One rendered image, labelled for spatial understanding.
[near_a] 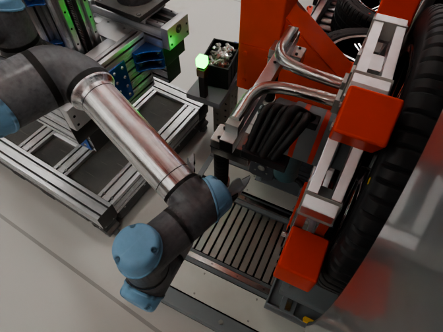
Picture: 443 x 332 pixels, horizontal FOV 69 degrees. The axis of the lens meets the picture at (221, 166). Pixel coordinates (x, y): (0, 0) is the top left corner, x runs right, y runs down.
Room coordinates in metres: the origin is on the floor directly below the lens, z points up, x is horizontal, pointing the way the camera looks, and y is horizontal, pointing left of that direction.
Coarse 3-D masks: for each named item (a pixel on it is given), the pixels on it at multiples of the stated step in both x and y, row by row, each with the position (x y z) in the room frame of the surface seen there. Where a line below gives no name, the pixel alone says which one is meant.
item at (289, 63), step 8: (288, 32) 0.72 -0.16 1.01; (296, 32) 0.73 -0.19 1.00; (280, 40) 0.69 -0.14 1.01; (288, 40) 0.69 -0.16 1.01; (280, 48) 0.65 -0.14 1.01; (360, 48) 0.55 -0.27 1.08; (280, 56) 0.63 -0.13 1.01; (288, 56) 0.63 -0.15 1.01; (280, 64) 0.62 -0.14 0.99; (288, 64) 0.60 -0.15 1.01; (296, 64) 0.60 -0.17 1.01; (304, 64) 0.60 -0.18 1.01; (296, 72) 0.59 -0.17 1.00; (304, 72) 0.58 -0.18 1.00; (312, 72) 0.57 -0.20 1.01; (320, 72) 0.57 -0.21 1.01; (312, 80) 0.57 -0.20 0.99; (320, 80) 0.55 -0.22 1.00; (328, 80) 0.55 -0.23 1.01; (336, 80) 0.54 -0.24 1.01; (344, 80) 0.53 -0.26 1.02; (336, 88) 0.54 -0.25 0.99
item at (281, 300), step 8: (280, 280) 0.37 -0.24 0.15; (272, 288) 0.33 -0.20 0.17; (272, 296) 0.31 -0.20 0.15; (280, 296) 0.31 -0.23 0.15; (264, 304) 0.29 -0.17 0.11; (272, 304) 0.28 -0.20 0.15; (280, 304) 0.27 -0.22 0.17; (288, 304) 0.27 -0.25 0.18; (296, 304) 0.27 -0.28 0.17; (280, 312) 0.25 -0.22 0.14; (288, 312) 0.25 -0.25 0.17; (296, 312) 0.25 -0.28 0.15; (304, 312) 0.25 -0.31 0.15; (312, 312) 0.25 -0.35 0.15; (296, 320) 0.22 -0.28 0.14; (304, 320) 0.22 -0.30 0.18; (312, 320) 0.22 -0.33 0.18
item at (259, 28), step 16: (256, 0) 1.06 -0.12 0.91; (272, 0) 1.04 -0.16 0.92; (288, 0) 1.03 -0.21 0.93; (240, 16) 1.09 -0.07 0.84; (256, 16) 1.06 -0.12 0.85; (272, 16) 1.03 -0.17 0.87; (240, 32) 1.08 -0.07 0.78; (256, 32) 1.06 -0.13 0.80; (272, 32) 1.03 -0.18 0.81; (240, 48) 1.08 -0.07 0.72; (256, 48) 1.05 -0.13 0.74; (240, 64) 1.07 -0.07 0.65; (256, 64) 1.04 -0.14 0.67; (240, 80) 1.07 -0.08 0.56
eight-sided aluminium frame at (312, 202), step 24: (384, 24) 0.58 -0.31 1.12; (384, 48) 0.62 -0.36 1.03; (360, 72) 0.43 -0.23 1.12; (384, 72) 0.43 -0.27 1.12; (336, 144) 0.34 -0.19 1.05; (312, 168) 0.59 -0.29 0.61; (312, 192) 0.28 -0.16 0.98; (336, 192) 0.28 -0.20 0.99; (312, 216) 0.26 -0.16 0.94; (336, 216) 0.25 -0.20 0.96
